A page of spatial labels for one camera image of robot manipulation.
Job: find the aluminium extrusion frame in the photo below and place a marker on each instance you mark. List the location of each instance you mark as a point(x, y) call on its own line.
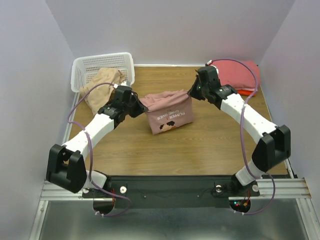
point(49, 193)

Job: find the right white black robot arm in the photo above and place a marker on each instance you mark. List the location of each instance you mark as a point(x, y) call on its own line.
point(273, 142)

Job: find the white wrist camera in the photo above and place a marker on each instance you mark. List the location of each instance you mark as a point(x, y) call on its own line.
point(124, 83)
point(211, 63)

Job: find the folded coral pink shirt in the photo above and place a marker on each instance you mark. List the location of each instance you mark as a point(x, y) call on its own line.
point(234, 74)

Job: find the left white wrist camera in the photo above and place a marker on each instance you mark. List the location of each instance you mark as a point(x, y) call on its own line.
point(124, 83)

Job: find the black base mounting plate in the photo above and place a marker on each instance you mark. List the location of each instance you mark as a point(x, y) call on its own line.
point(184, 191)

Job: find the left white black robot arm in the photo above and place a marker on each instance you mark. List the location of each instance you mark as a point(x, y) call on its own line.
point(66, 163)

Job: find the beige crumpled t shirt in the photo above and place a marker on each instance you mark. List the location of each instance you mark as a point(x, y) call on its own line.
point(98, 97)

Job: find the folded orange red shirt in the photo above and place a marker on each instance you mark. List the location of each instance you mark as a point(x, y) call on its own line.
point(244, 92)

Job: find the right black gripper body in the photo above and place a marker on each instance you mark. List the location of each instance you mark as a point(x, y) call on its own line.
point(198, 88)

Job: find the folded light pink shirt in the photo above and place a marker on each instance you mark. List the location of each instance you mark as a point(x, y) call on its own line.
point(246, 89)

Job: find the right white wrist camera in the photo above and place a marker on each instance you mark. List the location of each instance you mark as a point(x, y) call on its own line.
point(211, 63)

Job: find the white plastic laundry basket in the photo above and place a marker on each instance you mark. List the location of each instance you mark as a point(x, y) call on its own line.
point(85, 68)

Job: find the dusty pink t shirt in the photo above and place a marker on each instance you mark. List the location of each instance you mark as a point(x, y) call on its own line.
point(168, 110)

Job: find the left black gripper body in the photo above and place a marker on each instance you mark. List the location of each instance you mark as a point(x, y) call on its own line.
point(133, 105)

